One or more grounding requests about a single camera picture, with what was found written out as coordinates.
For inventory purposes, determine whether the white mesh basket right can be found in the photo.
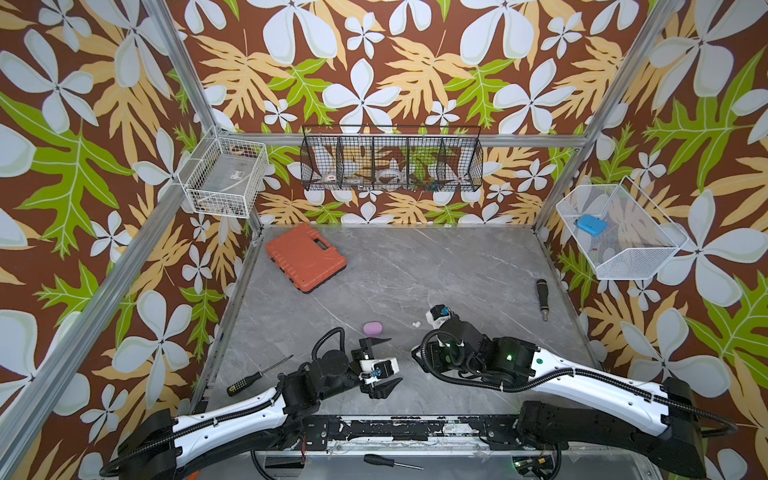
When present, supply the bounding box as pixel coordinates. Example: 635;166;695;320
556;177;689;281

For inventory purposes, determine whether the black handled screwdriver on table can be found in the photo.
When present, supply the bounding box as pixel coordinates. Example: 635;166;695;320
535;278;550;322

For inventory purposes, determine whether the aluminium frame post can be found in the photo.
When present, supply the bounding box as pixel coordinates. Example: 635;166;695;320
142;1;263;238
533;0;679;232

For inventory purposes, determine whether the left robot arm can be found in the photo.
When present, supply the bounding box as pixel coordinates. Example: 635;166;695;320
99;327;401;479

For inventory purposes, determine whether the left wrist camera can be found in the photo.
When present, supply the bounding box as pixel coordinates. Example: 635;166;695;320
359;357;400;384

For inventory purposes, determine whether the blue small box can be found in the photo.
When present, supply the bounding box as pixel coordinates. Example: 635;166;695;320
576;215;608;237

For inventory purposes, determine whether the white wire basket left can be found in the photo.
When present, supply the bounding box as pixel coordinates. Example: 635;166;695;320
179;136;270;219

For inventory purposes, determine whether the yellow black screwdriver left edge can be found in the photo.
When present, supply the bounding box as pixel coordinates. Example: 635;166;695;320
226;355;293;397

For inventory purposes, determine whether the red plastic tool case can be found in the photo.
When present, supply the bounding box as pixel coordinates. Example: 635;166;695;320
266;224;347;293

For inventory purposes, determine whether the aluminium frame post left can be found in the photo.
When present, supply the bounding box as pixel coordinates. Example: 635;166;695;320
142;1;263;238

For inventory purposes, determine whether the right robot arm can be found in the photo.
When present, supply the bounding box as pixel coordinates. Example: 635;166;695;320
411;312;738;478

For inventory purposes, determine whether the black screwdriver on front rail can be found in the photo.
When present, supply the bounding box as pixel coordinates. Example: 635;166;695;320
363;454;424;471

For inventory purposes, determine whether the purple earbud charging case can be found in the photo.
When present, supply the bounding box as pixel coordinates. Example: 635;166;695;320
363;321;383;337

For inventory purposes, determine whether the black wire basket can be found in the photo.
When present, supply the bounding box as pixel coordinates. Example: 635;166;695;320
299;124;484;192

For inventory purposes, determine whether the aluminium frame post right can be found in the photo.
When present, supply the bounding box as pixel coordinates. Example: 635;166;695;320
533;0;679;232

